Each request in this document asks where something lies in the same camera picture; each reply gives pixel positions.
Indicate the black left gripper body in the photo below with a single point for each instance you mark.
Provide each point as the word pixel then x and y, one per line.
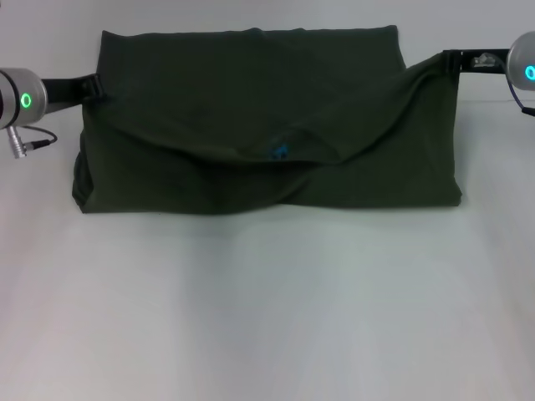
pixel 67 92

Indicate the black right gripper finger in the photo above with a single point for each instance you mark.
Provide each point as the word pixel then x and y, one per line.
pixel 452 62

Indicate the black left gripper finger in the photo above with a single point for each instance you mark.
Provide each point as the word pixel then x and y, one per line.
pixel 97 87

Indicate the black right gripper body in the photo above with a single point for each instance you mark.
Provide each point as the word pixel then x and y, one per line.
pixel 485 62

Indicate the dark green FREE t-shirt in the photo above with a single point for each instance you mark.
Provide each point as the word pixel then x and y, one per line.
pixel 251 104

